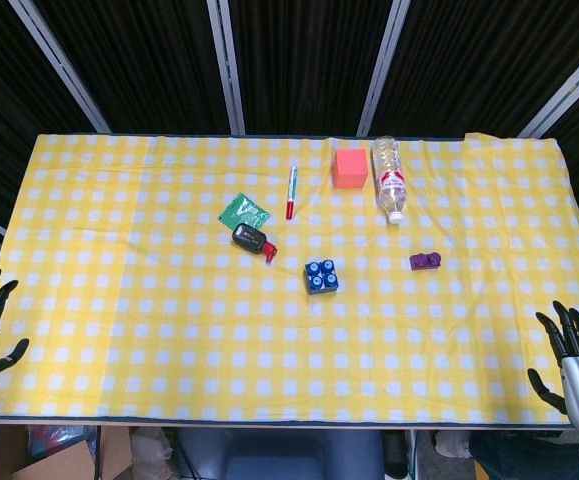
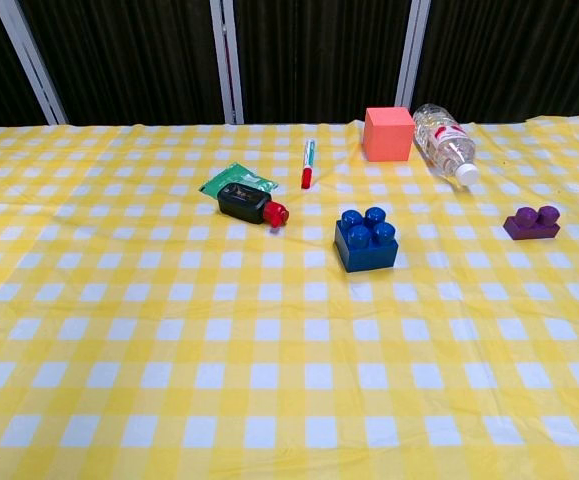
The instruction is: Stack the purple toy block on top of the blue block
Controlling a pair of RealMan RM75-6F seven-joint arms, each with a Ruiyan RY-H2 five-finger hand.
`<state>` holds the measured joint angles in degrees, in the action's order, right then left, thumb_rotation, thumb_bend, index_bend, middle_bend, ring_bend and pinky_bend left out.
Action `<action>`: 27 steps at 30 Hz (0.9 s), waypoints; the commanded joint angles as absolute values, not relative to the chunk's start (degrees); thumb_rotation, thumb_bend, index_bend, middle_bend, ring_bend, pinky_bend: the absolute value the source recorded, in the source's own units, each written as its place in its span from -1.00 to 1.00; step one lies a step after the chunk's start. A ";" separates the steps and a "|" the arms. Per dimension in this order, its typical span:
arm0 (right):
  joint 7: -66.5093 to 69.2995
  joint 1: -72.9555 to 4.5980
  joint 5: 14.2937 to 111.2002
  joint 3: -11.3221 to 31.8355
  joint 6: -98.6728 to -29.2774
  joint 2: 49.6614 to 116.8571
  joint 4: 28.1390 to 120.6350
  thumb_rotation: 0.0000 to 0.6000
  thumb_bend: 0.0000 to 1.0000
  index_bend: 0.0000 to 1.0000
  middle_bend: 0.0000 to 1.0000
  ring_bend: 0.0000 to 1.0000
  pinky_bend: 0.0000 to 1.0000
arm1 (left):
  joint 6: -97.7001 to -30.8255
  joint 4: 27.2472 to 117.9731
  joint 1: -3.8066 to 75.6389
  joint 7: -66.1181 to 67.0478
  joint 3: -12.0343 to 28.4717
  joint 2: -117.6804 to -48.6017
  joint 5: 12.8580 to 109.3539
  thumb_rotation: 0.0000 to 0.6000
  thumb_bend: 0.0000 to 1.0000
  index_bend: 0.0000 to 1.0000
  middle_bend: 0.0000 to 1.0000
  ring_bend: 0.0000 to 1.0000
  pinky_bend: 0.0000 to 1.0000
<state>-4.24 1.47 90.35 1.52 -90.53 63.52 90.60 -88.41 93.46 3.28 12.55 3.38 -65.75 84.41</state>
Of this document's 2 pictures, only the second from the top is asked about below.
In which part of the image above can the blue four-stud building block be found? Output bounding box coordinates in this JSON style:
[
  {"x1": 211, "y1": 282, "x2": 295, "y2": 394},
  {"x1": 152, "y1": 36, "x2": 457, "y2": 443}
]
[{"x1": 333, "y1": 206, "x2": 401, "y2": 274}]

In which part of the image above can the purple two-stud building block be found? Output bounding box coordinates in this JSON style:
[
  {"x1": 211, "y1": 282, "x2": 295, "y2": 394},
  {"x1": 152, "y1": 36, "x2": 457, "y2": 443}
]
[{"x1": 502, "y1": 204, "x2": 562, "y2": 242}]

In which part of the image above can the black bottle with red cap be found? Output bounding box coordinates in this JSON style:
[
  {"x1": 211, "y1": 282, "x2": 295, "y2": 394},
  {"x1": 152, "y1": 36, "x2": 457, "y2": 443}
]
[{"x1": 216, "y1": 181, "x2": 291, "y2": 230}]

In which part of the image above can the white marker with red cap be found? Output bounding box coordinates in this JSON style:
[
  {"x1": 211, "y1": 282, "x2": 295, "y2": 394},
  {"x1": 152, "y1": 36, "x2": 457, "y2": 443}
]
[{"x1": 299, "y1": 138, "x2": 318, "y2": 191}]

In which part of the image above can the green sachet packet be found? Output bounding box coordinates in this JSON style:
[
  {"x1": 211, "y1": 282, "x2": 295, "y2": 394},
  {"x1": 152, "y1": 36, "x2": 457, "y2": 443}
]
[{"x1": 198, "y1": 162, "x2": 281, "y2": 200}]

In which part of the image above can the coral pink cube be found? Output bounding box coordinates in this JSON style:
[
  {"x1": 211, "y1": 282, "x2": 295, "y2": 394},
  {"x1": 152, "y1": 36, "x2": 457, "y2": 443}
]
[{"x1": 361, "y1": 106, "x2": 416, "y2": 164}]

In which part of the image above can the yellow white checkered tablecloth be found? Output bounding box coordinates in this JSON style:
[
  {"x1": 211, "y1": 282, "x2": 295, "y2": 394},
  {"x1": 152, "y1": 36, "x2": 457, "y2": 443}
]
[{"x1": 0, "y1": 114, "x2": 579, "y2": 480}]

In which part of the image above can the clear plastic water bottle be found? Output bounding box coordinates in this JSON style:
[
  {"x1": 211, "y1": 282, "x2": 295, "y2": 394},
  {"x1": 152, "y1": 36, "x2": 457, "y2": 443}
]
[{"x1": 412, "y1": 102, "x2": 481, "y2": 187}]

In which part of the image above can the black pleated curtain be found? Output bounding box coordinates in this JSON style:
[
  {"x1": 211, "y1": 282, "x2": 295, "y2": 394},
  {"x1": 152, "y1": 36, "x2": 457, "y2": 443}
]
[{"x1": 0, "y1": 0, "x2": 579, "y2": 137}]

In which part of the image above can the white frame post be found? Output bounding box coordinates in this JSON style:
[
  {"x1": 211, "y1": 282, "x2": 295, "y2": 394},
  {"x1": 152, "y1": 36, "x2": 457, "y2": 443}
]
[
  {"x1": 394, "y1": 0, "x2": 433, "y2": 113},
  {"x1": 208, "y1": 0, "x2": 246, "y2": 126},
  {"x1": 0, "y1": 0, "x2": 69, "y2": 126}
]

